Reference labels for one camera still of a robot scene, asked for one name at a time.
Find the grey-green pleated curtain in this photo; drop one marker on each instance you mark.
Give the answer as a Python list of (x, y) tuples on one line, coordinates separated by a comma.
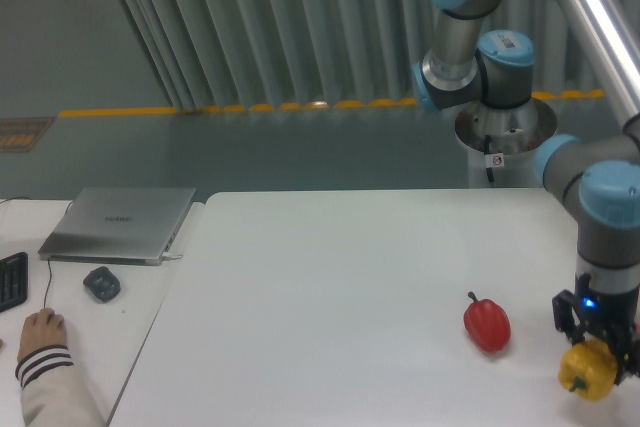
[(245, 53)]

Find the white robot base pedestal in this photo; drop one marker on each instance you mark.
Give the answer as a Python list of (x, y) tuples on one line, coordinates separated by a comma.
[(500, 144)]

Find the red bell pepper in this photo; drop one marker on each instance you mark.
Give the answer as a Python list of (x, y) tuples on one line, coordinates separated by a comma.
[(487, 324)]

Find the yellow bell pepper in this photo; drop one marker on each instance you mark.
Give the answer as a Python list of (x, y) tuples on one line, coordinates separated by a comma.
[(588, 369)]

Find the small black device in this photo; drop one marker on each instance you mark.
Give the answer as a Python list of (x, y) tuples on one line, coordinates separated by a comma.
[(103, 285)]

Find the white striped sleeve forearm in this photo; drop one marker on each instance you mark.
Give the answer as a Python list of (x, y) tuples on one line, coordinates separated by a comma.
[(53, 390)]

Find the black keyboard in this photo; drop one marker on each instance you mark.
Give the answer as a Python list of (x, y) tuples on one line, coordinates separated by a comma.
[(13, 281)]

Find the person's right hand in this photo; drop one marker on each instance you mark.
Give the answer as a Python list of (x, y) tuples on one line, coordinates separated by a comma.
[(39, 332)]

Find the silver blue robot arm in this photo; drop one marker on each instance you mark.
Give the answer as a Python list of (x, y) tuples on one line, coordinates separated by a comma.
[(596, 183)]

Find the computer mouse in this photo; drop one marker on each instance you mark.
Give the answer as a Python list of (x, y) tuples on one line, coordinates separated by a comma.
[(59, 322)]

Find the silver closed laptop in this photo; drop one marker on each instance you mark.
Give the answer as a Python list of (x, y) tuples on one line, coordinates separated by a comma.
[(134, 226)]

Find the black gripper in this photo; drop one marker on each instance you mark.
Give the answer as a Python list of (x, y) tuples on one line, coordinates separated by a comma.
[(610, 317)]

